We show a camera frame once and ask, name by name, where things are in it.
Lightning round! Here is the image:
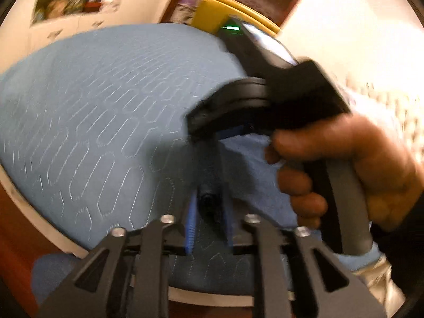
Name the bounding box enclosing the blue quilted bed cover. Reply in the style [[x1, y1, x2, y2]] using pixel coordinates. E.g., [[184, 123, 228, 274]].
[[0, 23, 381, 305]]

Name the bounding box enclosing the yellow chair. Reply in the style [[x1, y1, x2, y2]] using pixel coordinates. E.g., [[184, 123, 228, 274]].
[[194, 0, 282, 38]]

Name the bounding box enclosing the brown wooden door frame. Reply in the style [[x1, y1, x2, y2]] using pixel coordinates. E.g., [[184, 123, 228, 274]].
[[159, 0, 315, 29]]

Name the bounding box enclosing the grey star print blanket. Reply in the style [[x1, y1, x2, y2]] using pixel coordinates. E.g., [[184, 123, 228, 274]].
[[341, 76, 424, 136]]

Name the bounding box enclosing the person's right forearm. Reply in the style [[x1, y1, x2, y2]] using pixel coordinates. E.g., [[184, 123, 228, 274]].
[[369, 192, 424, 292]]

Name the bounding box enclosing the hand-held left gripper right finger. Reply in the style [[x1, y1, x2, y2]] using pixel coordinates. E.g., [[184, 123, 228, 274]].
[[222, 201, 387, 318]]

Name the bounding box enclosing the person's right hand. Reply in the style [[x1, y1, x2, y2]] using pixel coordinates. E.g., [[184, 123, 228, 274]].
[[265, 114, 419, 232]]

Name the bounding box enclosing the red-brown wooden bed frame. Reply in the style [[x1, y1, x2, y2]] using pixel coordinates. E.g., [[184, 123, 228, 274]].
[[0, 182, 67, 315]]

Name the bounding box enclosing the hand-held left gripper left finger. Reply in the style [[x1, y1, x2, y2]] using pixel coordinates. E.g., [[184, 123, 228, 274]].
[[35, 194, 199, 318]]

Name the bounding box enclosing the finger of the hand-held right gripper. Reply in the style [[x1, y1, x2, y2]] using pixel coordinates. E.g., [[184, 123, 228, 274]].
[[194, 132, 230, 228]]

